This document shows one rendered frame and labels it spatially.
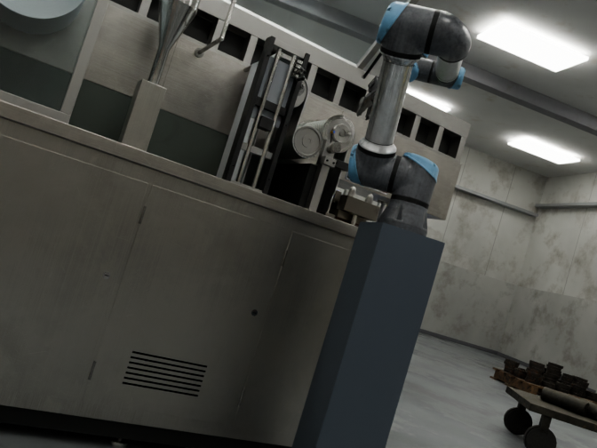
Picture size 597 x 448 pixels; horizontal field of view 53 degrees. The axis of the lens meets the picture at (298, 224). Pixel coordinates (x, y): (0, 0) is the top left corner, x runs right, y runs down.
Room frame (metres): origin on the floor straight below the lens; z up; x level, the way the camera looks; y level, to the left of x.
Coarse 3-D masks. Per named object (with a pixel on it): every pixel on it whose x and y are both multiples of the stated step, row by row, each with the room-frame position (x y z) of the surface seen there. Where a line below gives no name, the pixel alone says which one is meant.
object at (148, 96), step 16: (160, 0) 2.06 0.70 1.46; (176, 0) 2.03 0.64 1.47; (160, 16) 2.06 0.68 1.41; (176, 16) 2.05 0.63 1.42; (192, 16) 2.09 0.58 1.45; (160, 32) 2.07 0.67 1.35; (176, 32) 2.07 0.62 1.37; (160, 48) 2.08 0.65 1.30; (160, 64) 2.08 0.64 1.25; (144, 80) 2.04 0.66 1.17; (144, 96) 2.05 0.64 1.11; (160, 96) 2.07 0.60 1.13; (128, 112) 2.10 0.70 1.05; (144, 112) 2.05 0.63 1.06; (128, 128) 2.04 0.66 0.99; (144, 128) 2.06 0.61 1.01; (128, 144) 2.05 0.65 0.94; (144, 144) 2.07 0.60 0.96
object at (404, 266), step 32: (384, 224) 1.65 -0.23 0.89; (352, 256) 1.82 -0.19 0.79; (384, 256) 1.66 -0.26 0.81; (416, 256) 1.68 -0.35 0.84; (352, 288) 1.74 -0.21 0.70; (384, 288) 1.67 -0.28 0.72; (416, 288) 1.69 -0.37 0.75; (352, 320) 1.66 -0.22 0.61; (384, 320) 1.67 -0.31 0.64; (416, 320) 1.69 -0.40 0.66; (352, 352) 1.66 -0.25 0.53; (384, 352) 1.68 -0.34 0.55; (320, 384) 1.76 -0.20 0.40; (352, 384) 1.66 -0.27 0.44; (384, 384) 1.68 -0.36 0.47; (320, 416) 1.69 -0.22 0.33; (352, 416) 1.67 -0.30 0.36; (384, 416) 1.69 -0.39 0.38
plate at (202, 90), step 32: (128, 32) 2.25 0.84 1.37; (96, 64) 2.21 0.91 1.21; (128, 64) 2.26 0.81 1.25; (192, 64) 2.36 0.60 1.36; (224, 64) 2.42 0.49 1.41; (192, 96) 2.38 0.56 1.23; (224, 96) 2.44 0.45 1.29; (224, 128) 2.46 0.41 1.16; (448, 160) 2.97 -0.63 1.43; (448, 192) 2.99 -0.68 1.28
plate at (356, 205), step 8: (344, 200) 2.34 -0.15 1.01; (352, 200) 2.34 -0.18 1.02; (360, 200) 2.35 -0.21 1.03; (336, 208) 2.38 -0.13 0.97; (344, 208) 2.33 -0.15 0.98; (352, 208) 2.34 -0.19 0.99; (360, 208) 2.36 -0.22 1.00; (368, 208) 2.37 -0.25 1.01; (376, 208) 2.39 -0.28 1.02; (360, 216) 2.39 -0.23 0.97; (368, 216) 2.38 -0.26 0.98; (376, 216) 2.39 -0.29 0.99
